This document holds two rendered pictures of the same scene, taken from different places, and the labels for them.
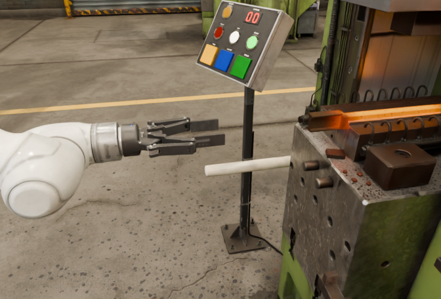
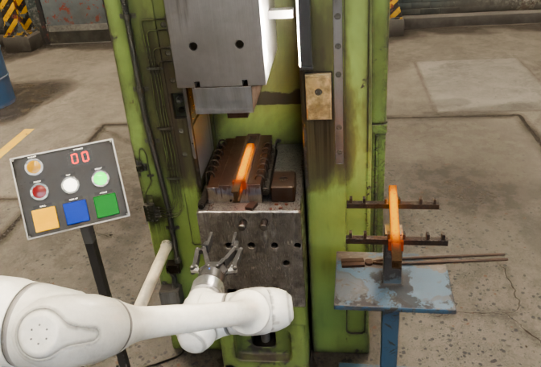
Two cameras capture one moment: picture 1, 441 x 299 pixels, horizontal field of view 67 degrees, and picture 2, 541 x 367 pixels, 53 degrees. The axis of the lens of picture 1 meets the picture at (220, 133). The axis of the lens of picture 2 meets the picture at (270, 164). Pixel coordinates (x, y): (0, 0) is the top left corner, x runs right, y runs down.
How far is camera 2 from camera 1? 1.39 m
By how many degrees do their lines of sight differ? 61
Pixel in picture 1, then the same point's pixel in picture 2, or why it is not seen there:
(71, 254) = not seen: outside the picture
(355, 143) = (258, 191)
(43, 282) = not seen: outside the picture
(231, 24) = (52, 175)
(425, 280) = (315, 236)
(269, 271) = not seen: outside the picture
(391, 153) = (281, 182)
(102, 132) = (213, 282)
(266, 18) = (99, 150)
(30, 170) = (280, 292)
